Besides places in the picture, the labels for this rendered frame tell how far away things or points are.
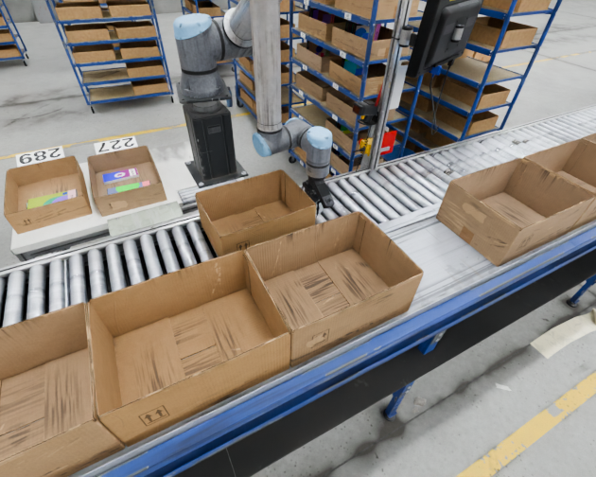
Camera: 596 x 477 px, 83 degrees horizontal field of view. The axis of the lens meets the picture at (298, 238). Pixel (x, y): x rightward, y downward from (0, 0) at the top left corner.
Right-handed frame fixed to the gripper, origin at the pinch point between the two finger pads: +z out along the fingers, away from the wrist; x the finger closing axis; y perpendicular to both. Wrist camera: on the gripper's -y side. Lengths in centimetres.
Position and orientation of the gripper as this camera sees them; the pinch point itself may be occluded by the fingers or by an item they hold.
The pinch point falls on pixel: (316, 216)
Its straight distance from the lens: 143.4
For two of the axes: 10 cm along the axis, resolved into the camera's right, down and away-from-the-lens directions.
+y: -4.6, -6.2, 6.4
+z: -0.3, 7.3, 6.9
